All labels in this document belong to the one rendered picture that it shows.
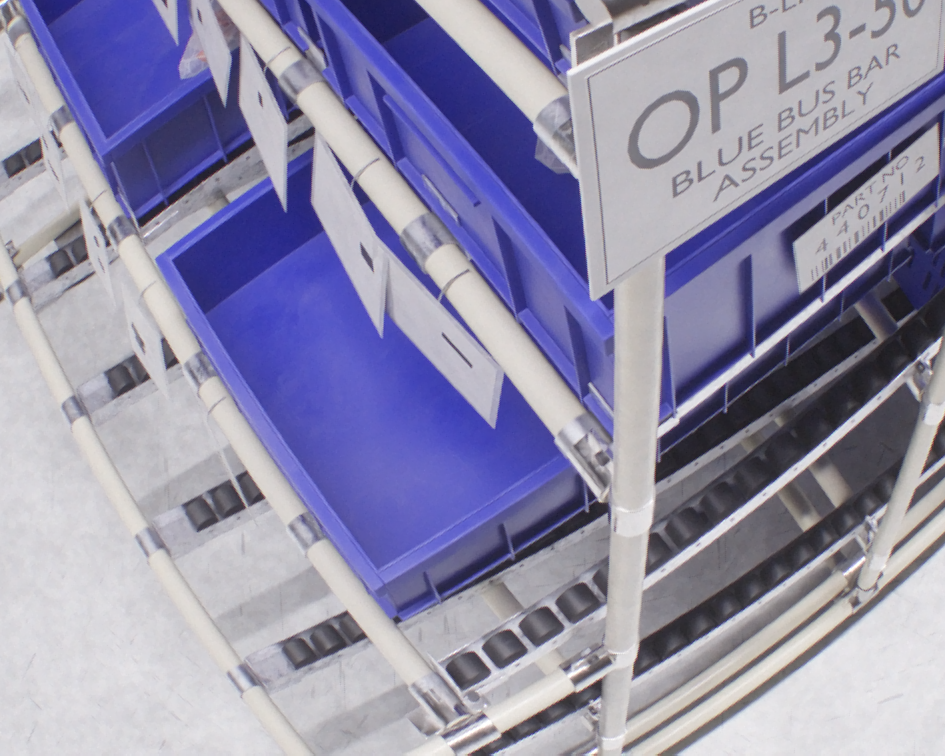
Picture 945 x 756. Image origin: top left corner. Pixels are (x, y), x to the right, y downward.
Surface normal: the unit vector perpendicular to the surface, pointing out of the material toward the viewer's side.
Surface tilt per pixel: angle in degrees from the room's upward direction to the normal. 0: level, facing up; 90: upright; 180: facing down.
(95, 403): 11
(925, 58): 90
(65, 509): 0
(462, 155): 5
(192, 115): 90
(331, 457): 3
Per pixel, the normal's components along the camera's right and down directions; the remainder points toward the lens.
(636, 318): -0.19, 0.88
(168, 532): 0.10, -0.54
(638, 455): 0.12, 0.88
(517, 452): -0.10, -0.43
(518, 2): -0.81, 0.58
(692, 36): 0.56, 0.72
